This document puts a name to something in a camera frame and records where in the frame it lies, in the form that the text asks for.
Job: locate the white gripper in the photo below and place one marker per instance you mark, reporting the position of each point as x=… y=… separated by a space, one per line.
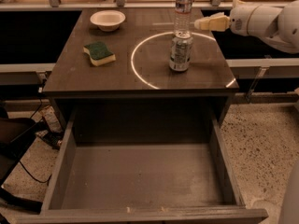
x=238 y=20

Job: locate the clear plastic water bottle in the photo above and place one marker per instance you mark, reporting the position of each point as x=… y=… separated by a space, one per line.
x=183 y=12

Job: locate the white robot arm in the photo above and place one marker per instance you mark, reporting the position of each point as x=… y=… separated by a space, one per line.
x=277 y=27

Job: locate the open grey top drawer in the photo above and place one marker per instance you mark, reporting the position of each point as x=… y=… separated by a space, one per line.
x=143 y=163

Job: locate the silver soda can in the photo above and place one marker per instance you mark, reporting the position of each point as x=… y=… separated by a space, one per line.
x=180 y=53

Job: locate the white paper bowl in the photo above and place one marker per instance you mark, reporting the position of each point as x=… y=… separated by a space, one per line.
x=107 y=20

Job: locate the green yellow sponge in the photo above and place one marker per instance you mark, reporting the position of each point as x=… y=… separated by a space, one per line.
x=99 y=53

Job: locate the black chair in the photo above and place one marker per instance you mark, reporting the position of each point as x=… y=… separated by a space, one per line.
x=16 y=136

